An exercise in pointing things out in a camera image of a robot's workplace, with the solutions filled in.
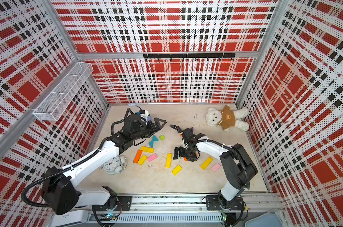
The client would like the grey bin bottom right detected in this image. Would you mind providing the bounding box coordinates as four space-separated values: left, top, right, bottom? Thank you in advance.
245 213 283 227

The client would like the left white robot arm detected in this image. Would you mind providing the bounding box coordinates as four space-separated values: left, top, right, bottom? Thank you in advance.
21 109 167 215

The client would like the blue plastic toy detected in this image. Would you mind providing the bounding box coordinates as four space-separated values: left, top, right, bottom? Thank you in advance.
137 109 152 122

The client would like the pink block left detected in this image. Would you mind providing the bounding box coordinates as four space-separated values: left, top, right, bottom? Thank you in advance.
147 154 158 162

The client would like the yellow block upper left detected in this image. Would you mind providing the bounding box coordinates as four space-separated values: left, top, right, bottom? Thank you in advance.
140 146 154 153

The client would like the yellow block right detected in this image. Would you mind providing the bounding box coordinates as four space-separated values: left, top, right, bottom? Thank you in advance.
200 157 213 170

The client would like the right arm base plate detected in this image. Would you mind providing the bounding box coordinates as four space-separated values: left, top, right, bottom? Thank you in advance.
206 195 244 211

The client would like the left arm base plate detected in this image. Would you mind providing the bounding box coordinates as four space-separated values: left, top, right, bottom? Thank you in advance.
95 196 132 212

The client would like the white box bottom left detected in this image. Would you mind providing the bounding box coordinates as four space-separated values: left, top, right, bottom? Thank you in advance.
49 210 88 227

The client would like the black wall hook rail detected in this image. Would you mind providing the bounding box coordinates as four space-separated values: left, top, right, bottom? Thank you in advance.
143 53 236 60

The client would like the pink block right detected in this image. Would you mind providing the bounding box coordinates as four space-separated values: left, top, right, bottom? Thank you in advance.
211 163 222 173

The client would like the yellow upright block centre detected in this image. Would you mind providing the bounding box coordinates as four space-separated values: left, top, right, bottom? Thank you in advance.
165 153 173 168

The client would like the pink block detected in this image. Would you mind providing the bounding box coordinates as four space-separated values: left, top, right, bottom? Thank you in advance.
211 163 222 173
147 154 158 162

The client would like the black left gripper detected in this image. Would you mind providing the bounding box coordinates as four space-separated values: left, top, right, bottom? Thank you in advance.
132 118 167 141

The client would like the white twin-bell alarm clock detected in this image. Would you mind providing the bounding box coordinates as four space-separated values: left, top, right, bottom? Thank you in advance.
102 155 128 175

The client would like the white teddy bear brown hoodie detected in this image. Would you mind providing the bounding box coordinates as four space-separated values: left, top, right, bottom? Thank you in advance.
205 105 250 131

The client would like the yellow block bottom centre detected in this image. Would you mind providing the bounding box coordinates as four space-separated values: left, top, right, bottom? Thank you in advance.
172 165 182 176

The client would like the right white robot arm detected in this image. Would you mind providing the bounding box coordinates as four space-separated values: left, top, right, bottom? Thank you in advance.
170 124 258 211

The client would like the yellow block lower left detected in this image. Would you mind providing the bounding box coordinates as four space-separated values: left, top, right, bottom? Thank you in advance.
137 155 147 166

